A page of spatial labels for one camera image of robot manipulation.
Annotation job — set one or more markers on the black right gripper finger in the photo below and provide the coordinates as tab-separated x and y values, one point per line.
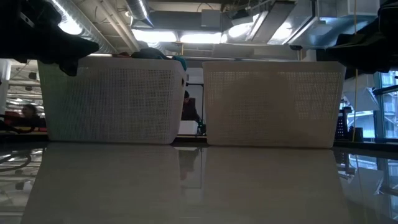
360	59
351	43

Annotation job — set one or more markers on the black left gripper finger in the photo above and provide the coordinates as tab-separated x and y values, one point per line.
68	67
77	48

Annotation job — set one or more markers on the dark navy garment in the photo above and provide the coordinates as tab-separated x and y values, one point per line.
149	53

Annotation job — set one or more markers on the small dark teal cloth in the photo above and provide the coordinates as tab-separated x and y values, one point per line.
182	62

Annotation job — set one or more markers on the white plastic laundry bin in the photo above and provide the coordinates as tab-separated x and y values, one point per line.
273	105
109	102

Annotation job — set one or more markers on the person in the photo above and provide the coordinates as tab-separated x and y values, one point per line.
188	107
29	112

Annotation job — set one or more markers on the black plastic crate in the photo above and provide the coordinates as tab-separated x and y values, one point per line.
342	124

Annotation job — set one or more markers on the fluorescent ceiling light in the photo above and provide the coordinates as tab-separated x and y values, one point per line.
155	36

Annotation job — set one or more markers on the white box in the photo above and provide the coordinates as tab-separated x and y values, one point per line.
188	127

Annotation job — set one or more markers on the grey ceiling box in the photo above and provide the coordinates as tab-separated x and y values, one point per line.
211	18

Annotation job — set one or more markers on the silver round ventilation duct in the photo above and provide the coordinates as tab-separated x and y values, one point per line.
90	28
138	11

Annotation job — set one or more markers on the silver rectangular air duct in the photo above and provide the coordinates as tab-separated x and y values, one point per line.
273	21

